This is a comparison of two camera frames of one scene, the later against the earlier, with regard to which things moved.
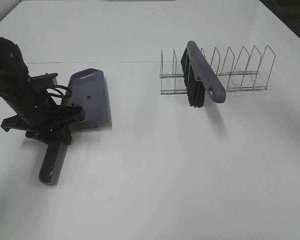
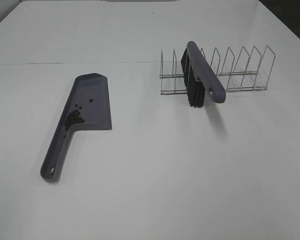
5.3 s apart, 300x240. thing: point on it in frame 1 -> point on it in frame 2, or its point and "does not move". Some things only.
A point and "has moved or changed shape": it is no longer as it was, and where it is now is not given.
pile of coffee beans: x=88 y=97 has moved or changed shape
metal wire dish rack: x=249 y=73 does not move
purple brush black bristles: x=200 y=77 does not move
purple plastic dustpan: x=88 y=88 has moved or changed shape
